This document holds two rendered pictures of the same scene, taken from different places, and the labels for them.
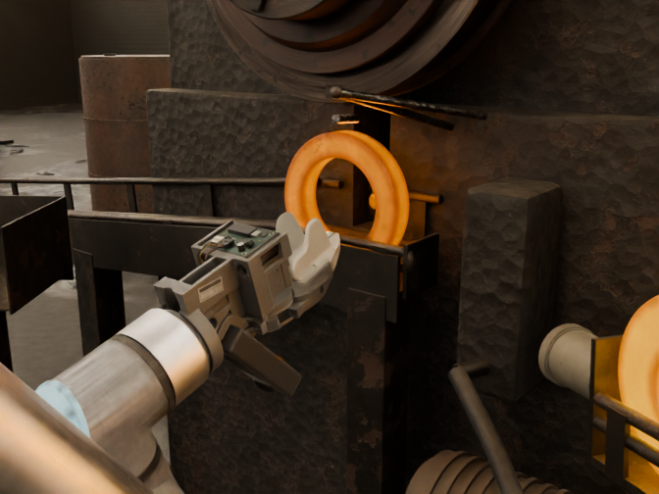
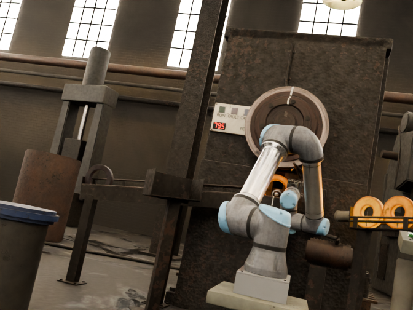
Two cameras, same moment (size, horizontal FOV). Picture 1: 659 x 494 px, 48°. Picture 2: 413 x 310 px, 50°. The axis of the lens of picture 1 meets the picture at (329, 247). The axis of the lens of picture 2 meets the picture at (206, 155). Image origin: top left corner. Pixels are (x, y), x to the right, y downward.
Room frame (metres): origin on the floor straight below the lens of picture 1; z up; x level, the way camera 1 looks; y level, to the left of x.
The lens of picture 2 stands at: (-1.19, 1.31, 0.51)
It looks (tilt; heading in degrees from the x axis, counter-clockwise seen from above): 8 degrees up; 338
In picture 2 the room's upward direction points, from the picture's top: 11 degrees clockwise
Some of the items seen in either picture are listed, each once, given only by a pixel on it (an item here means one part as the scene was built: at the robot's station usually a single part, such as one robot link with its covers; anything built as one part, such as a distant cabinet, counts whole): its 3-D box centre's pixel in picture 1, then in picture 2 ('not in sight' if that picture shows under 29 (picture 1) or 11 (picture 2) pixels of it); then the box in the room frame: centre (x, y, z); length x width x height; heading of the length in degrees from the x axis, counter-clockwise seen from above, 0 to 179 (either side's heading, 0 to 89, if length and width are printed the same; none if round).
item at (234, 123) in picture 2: not in sight; (233, 119); (1.24, 0.18, 1.15); 0.26 x 0.02 x 0.18; 51
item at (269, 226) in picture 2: not in sight; (271, 224); (0.17, 0.46, 0.54); 0.13 x 0.12 x 0.14; 34
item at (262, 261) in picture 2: not in sight; (267, 258); (0.16, 0.45, 0.43); 0.15 x 0.15 x 0.10
